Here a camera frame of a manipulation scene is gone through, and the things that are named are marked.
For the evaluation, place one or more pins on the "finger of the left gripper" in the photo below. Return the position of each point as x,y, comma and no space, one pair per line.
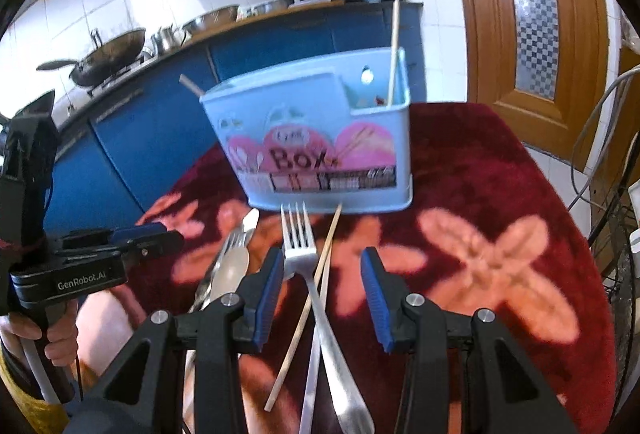
146,242

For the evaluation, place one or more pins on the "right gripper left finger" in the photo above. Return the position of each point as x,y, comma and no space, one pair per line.
142,390

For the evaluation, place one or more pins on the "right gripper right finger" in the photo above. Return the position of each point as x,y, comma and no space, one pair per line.
502,390

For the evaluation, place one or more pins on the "white plastic spoon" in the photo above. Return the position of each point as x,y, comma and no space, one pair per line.
232,270

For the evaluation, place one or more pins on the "small steel fork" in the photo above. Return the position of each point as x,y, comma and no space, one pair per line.
204,290

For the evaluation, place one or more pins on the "white plastic chopstick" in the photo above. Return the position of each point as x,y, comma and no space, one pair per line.
307,416

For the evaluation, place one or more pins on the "steel fork with long handle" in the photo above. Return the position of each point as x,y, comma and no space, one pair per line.
301,257

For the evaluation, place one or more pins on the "wooden chopstick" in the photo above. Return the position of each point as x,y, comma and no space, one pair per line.
304,314
394,45

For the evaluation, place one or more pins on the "thin beige chopstick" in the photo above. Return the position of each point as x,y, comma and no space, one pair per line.
185,81

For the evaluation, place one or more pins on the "steel table knife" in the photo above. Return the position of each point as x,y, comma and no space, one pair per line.
250,221

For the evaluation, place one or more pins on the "person's left hand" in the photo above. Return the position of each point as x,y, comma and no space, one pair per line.
62,336

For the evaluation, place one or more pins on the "blue base cabinets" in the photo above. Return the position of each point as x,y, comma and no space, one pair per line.
127,144

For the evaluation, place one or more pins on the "red floral table cloth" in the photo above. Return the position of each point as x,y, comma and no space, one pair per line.
485,229

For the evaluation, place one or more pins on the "black wok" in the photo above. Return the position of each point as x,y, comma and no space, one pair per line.
103,62

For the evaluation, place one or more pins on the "steel pitcher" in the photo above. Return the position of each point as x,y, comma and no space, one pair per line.
167,39

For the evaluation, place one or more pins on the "light blue chopsticks box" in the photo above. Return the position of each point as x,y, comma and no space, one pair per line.
324,132

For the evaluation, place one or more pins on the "steel colander bowl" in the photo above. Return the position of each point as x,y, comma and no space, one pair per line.
211,19

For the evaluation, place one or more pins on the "small steel bowl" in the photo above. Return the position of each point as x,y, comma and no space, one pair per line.
271,6

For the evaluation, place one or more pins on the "wooden door with glass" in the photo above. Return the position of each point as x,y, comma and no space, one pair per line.
541,66

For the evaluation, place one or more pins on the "black wire rack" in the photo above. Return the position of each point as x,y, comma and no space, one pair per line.
614,220

